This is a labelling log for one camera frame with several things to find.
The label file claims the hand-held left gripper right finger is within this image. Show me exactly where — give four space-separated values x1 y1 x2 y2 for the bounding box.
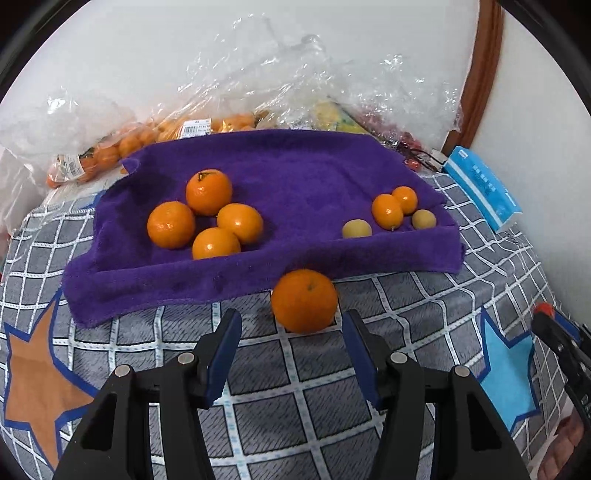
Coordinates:
342 309 532 480

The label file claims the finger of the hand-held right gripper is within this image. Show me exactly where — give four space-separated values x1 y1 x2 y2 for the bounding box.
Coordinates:
554 310 591 365
531 313 591 416

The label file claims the orange with green stem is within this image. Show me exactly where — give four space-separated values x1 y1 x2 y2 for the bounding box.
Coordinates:
185 169 233 217

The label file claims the blue tissue pack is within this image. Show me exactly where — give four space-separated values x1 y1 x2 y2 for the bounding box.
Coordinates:
444 146 523 233

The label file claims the grey checkered star blanket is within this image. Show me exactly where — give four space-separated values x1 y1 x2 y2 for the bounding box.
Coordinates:
0 171 573 480

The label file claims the purple towel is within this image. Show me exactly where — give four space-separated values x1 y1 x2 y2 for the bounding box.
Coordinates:
61 129 465 328

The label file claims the small orange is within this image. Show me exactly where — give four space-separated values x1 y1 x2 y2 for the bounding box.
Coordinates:
392 186 419 216
372 194 404 229

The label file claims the person's right hand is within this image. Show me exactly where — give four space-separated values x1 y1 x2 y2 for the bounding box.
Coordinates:
540 408 585 480

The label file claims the crumpled clear plastic wrap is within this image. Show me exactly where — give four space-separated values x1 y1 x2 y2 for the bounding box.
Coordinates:
139 14 462 153

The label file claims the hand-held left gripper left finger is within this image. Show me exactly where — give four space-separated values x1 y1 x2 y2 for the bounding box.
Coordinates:
53 308 243 480

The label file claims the clear plastic bag of oranges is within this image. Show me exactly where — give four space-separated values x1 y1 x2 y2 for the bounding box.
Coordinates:
0 85 162 190

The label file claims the yellow fruit pack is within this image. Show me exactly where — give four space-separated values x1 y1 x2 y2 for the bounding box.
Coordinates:
295 99 370 134

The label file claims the bunch of red cherry tomatoes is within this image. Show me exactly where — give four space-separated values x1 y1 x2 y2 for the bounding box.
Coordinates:
360 111 432 174

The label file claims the brown wooden door frame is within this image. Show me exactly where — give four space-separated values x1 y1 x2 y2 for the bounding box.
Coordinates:
450 0 505 151

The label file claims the white plastic bag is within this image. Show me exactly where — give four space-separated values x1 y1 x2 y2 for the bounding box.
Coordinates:
0 148 47 241

